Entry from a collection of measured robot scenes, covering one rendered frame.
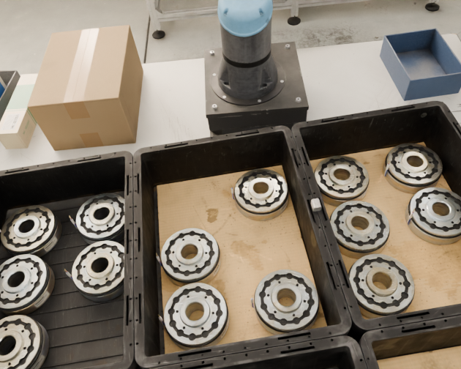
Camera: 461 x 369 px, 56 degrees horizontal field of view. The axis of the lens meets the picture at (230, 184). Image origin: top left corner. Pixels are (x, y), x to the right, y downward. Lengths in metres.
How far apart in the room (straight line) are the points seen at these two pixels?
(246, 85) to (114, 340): 0.63
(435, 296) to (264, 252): 0.29
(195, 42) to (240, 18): 1.76
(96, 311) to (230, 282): 0.23
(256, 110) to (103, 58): 0.42
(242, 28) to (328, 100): 0.37
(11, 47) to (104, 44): 1.92
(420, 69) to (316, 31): 1.44
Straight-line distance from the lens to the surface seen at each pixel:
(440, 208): 0.86
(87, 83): 1.13
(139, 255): 0.70
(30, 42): 3.11
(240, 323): 0.73
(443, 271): 0.82
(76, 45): 1.28
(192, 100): 1.25
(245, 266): 0.77
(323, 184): 0.83
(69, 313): 0.81
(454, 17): 2.99
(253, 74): 1.04
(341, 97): 1.24
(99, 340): 0.77
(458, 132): 0.88
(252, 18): 0.96
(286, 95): 1.09
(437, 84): 1.27
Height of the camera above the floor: 1.52
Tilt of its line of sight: 53 degrees down
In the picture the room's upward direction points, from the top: 8 degrees counter-clockwise
